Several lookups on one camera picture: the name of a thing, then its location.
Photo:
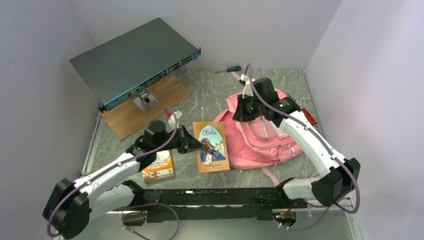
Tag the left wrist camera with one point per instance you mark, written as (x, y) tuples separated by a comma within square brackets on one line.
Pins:
[(173, 118)]

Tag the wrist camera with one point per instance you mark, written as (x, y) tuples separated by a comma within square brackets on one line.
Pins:
[(246, 82), (173, 118)]

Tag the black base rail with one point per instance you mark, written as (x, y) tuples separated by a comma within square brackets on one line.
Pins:
[(261, 203)]

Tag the orange bottom book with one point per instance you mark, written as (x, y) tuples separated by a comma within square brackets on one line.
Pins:
[(161, 168)]

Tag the orange cover book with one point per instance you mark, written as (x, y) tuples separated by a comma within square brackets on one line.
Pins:
[(213, 156)]

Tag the green handled screwdriver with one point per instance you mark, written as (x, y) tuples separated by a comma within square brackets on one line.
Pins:
[(230, 69)]

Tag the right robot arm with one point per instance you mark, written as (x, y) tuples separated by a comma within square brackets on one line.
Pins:
[(338, 176)]

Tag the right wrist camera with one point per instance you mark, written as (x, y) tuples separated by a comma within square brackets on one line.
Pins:
[(246, 82)]

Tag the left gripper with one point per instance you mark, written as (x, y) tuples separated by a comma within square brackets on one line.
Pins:
[(187, 142)]

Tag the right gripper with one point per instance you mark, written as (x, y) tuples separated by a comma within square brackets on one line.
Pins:
[(240, 114)]

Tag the grey network switch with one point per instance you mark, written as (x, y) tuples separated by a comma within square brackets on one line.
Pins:
[(127, 65)]

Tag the wooden board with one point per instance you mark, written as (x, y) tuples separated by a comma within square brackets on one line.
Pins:
[(126, 118)]

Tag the pink backpack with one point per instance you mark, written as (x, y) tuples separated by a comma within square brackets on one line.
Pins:
[(255, 144)]

